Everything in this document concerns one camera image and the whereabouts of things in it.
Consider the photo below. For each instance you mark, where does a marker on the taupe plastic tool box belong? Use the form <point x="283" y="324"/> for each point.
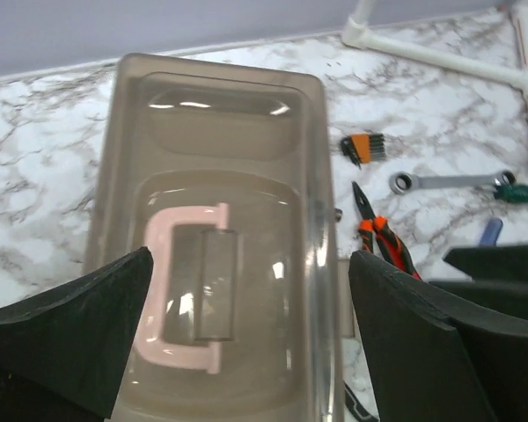
<point x="223" y="173"/>

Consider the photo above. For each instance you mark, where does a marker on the black orange hex key set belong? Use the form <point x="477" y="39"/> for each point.
<point x="363" y="148"/>

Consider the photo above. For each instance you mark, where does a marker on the chrome ratchet wrench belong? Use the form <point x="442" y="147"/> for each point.
<point x="403" y="182"/>

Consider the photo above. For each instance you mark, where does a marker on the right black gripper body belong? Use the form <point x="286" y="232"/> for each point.
<point x="498" y="277"/>

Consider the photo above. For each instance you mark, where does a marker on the grey black tin snips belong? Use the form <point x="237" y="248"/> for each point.
<point x="355" y="408"/>

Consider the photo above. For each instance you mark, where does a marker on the white pvc pipe frame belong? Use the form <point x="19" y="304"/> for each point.
<point x="357" y="34"/>

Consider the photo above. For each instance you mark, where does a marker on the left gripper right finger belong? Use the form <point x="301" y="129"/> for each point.
<point x="435" y="356"/>

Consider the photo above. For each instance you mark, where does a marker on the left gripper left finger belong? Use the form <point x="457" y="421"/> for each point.
<point x="63" y="352"/>

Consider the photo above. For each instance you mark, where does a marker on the orange black needle-nose pliers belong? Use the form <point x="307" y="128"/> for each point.
<point x="375" y="228"/>

